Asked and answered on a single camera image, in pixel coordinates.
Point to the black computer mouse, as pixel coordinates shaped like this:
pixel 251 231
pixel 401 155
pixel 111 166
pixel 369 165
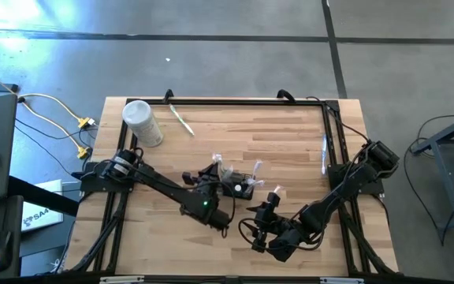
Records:
pixel 0 250

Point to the green white toothbrush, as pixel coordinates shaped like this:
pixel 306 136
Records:
pixel 181 119

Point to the dark blue toothbrush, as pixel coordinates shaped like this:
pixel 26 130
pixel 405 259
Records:
pixel 257 166

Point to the light blue wrapped toothbrush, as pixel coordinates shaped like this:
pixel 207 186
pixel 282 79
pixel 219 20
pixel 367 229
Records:
pixel 324 154

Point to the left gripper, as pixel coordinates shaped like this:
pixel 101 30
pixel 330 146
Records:
pixel 207 187

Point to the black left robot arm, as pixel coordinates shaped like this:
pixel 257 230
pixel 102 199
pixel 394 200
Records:
pixel 164 187

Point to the silver aluminium bracket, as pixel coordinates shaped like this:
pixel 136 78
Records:
pixel 122 279
pixel 341 280

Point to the white wipes canister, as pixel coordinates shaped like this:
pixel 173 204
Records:
pixel 140 118

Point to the teal mouthwash bottle white cap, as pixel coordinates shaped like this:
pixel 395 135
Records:
pixel 238 188

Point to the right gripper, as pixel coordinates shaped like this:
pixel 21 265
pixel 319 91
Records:
pixel 268 225

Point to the black aluminium table frame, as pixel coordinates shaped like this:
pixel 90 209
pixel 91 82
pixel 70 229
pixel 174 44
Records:
pixel 227 102

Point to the white printed box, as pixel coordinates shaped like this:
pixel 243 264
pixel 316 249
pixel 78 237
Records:
pixel 39 213

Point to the blue metal stand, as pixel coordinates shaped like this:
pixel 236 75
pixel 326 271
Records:
pixel 447 132

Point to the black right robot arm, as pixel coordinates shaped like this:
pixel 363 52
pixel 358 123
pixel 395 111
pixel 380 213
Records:
pixel 349 185

